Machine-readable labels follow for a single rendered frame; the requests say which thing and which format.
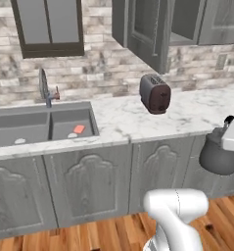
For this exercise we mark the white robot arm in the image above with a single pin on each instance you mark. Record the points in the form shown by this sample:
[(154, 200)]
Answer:
[(174, 215)]

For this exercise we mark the dark grey kettle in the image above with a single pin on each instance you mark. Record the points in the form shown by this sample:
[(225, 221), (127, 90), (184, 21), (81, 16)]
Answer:
[(216, 157)]

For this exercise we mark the grey base cabinet door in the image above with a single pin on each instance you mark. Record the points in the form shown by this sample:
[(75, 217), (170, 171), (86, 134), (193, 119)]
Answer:
[(89, 186), (193, 183), (159, 170), (17, 199)]

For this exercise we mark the grey double sink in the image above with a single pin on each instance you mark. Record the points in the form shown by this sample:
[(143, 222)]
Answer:
[(30, 125)]

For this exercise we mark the dark grey toaster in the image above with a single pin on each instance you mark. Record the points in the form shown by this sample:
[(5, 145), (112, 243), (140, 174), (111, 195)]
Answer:
[(154, 93)]

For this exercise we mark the orange sponge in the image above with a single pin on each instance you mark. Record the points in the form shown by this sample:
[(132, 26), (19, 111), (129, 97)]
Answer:
[(79, 129)]

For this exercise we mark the grey curved tap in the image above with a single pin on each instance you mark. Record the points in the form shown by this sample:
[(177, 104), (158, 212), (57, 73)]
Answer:
[(43, 83)]

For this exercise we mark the dark framed window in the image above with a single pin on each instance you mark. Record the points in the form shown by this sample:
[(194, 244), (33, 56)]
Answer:
[(50, 26)]

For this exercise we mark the grey wall outlet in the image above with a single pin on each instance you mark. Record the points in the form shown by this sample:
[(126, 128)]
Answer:
[(221, 62)]

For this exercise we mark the grey wall cabinet door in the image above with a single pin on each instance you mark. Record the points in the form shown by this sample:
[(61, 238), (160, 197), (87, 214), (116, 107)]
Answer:
[(120, 19), (221, 23), (144, 32)]

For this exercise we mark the grey wall cabinet body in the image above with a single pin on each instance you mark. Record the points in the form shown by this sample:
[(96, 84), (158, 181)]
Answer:
[(185, 23)]

